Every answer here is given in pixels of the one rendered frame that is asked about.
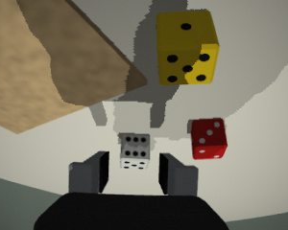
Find red die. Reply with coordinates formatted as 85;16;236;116
191;119;228;160

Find tan mat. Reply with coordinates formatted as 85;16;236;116
0;0;148;134

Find white die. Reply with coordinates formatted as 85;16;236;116
120;133;150;170

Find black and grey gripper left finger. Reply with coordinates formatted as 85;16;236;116
68;151;109;194

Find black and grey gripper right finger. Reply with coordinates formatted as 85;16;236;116
158;153;199;196

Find yellow die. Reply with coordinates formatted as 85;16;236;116
156;11;220;85

